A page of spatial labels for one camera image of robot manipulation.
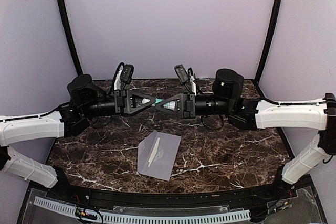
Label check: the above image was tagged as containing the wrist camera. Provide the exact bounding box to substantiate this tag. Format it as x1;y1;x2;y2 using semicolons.
112;62;134;90
174;64;198;95

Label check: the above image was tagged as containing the white slotted cable duct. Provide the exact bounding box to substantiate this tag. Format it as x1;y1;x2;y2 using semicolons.
33;196;251;223

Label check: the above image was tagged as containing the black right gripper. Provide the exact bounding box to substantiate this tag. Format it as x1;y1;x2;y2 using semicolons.
155;92;233;120

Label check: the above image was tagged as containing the grey paper envelope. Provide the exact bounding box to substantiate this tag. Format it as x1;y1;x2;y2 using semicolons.
137;130;182;181

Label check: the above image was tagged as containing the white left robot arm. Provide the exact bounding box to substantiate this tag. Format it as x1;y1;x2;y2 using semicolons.
1;74;155;201

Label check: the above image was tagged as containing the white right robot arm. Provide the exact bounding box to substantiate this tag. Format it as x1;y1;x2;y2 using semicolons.
155;65;335;200

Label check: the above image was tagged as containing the black frame corner post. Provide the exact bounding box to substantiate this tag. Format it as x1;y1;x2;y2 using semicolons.
254;0;281;84

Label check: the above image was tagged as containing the black front rail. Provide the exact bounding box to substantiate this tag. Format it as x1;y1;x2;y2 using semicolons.
70;184;297;209

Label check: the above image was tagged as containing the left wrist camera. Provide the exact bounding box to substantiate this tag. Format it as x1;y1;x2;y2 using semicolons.
112;62;134;90

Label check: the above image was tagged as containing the small white glue cap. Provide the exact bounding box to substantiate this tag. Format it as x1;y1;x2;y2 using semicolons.
142;98;150;104

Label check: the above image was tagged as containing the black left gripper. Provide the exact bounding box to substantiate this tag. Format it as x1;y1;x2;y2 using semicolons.
81;89;156;118

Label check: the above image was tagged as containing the black left frame post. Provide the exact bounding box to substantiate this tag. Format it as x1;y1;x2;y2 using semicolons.
57;0;83;76

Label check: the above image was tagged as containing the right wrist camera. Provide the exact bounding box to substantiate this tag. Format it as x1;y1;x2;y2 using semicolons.
174;64;198;95

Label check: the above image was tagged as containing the small white-capped glue bottle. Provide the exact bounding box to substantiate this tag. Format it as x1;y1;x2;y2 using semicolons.
155;98;176;110

